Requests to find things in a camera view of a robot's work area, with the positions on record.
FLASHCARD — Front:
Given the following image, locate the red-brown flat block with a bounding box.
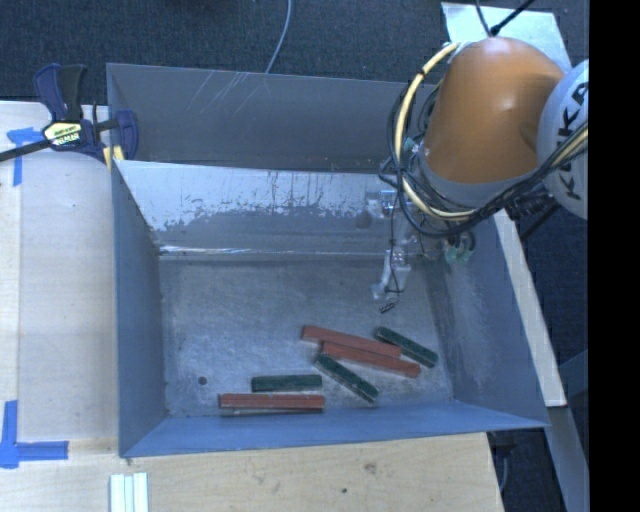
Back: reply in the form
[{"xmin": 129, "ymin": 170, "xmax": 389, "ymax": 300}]
[
  {"xmin": 217, "ymin": 392, "xmax": 327, "ymax": 417},
  {"xmin": 319, "ymin": 340, "xmax": 422, "ymax": 379},
  {"xmin": 300, "ymin": 324, "xmax": 403, "ymax": 359}
]

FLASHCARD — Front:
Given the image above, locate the grey metal bin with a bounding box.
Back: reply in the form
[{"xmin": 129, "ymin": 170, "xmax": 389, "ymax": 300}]
[{"xmin": 105, "ymin": 62, "xmax": 552, "ymax": 459}]

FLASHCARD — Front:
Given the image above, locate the dark green flat block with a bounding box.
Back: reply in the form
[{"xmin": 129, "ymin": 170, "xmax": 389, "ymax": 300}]
[
  {"xmin": 313, "ymin": 353, "xmax": 380, "ymax": 405},
  {"xmin": 250, "ymin": 373, "xmax": 324, "ymax": 394},
  {"xmin": 373, "ymin": 326, "xmax": 440, "ymax": 370}
]

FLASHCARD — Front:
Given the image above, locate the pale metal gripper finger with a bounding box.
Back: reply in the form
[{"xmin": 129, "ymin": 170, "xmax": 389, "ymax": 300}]
[
  {"xmin": 370, "ymin": 249, "xmax": 397, "ymax": 302},
  {"xmin": 393, "ymin": 251, "xmax": 414, "ymax": 294}
]

